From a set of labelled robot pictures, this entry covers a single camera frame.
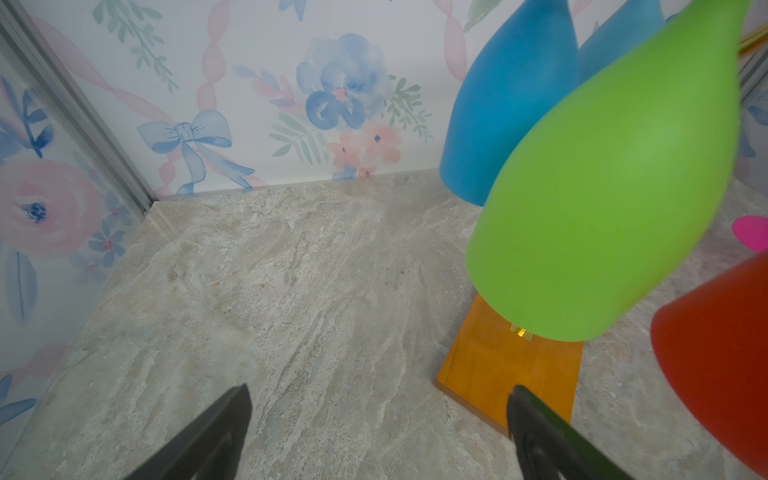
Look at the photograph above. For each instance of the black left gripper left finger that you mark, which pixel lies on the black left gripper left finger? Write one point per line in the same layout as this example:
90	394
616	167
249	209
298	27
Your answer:
209	447

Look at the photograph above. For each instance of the aluminium corner post left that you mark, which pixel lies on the aluminium corner post left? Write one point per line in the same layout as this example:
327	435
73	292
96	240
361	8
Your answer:
34	58

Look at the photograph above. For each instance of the green wine glass left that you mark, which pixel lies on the green wine glass left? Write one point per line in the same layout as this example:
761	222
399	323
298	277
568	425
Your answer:
606	192

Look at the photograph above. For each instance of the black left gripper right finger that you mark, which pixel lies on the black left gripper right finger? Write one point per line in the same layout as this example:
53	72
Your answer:
547	447

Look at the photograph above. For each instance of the red wine glass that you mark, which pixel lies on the red wine glass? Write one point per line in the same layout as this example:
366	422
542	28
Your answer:
711	345

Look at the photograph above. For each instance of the blue wine glass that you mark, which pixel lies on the blue wine glass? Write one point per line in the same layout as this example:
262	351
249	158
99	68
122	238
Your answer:
527	67
630	26

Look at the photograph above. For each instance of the blue wine glass left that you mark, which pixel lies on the blue wine glass left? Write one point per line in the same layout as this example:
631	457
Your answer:
527	67

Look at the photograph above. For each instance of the pink wine glass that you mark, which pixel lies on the pink wine glass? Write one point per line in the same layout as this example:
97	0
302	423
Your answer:
752	232

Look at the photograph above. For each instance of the blue wine glass right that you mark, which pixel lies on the blue wine glass right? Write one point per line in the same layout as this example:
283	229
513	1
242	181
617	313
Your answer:
630	26

